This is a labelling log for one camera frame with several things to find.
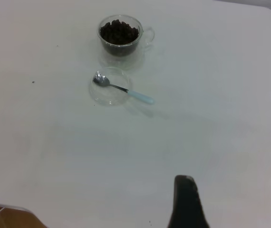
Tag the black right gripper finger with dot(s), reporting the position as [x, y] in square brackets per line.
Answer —
[186, 204]

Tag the dark coffee beans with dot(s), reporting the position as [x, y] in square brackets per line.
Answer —
[119, 32]

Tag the clear round glass dish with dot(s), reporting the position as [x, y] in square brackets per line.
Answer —
[109, 97]

